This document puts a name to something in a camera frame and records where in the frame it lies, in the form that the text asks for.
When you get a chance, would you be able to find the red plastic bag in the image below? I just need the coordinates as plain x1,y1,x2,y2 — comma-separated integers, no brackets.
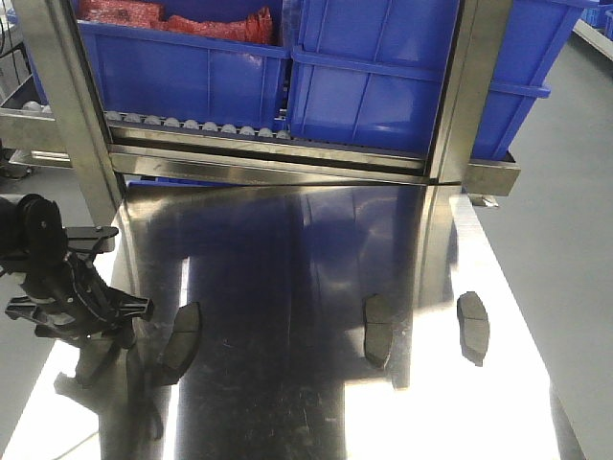
78,1,274,45

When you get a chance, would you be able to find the right blue plastic bin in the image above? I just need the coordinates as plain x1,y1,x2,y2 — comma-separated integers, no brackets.
287,1,588,160

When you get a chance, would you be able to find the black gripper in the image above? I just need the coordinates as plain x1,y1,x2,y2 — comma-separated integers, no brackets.
1,194,154,349

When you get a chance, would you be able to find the stainless steel roller rack frame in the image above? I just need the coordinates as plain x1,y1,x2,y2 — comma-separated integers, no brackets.
1,1,520,224

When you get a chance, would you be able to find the grey brake pad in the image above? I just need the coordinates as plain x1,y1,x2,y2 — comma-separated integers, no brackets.
157,302,202,386
457,291,490,367
363,294,394,369
75,337,120,388

